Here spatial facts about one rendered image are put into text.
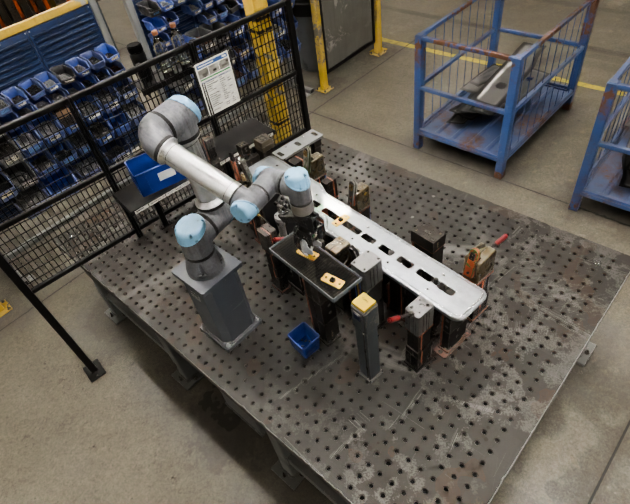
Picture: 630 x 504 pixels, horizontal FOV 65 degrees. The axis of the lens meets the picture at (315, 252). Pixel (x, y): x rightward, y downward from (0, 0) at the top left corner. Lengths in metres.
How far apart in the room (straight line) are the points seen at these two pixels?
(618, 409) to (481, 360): 1.03
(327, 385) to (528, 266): 1.07
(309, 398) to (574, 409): 1.44
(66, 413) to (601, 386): 2.93
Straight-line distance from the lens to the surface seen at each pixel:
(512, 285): 2.38
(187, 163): 1.59
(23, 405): 3.52
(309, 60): 5.67
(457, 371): 2.09
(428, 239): 2.07
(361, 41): 5.71
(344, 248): 1.98
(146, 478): 2.91
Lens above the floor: 2.49
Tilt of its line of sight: 45 degrees down
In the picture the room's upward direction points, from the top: 11 degrees counter-clockwise
